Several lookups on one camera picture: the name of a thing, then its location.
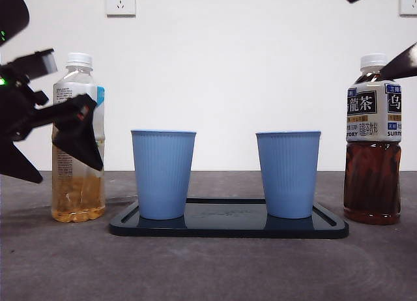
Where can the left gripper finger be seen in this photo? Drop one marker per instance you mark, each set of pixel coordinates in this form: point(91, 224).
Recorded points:
point(81, 141)
point(16, 164)

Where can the clear bottle with yellow tea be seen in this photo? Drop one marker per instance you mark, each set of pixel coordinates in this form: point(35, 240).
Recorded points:
point(79, 200)

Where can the dark oolong tea bottle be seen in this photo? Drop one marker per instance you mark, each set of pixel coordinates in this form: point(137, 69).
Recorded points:
point(371, 183)

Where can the blue ribbed cup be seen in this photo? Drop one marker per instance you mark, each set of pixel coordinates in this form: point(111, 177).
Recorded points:
point(163, 174)
point(288, 174)

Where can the dark blue tray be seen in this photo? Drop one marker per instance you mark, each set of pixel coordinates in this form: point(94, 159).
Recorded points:
point(224, 224)

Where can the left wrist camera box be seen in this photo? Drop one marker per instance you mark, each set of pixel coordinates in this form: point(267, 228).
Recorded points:
point(40, 64)

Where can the white wall socket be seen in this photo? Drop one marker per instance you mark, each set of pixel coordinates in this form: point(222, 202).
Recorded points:
point(408, 1)
point(120, 3)

